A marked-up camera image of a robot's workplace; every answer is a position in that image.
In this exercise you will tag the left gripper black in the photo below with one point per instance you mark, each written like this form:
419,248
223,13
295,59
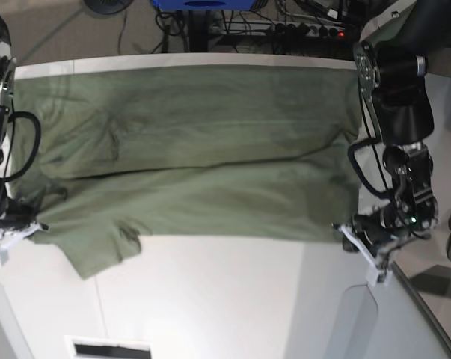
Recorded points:
376,230

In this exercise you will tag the grey metal stand right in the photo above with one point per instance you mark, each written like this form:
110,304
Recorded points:
424,269

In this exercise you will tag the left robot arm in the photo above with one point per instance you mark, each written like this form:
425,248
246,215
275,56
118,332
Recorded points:
392,91

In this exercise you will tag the green t-shirt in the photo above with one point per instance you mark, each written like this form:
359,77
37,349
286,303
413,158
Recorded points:
247,151

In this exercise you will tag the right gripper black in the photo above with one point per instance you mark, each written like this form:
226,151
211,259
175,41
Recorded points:
15,215

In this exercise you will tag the black table leg post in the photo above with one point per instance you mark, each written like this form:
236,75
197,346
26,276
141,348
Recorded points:
198,30

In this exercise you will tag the power strip with red light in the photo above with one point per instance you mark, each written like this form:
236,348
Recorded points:
302,30

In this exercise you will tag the blue plastic bin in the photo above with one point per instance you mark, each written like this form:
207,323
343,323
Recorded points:
172,5

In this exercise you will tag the black round fan base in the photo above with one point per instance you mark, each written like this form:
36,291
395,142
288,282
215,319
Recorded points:
107,7

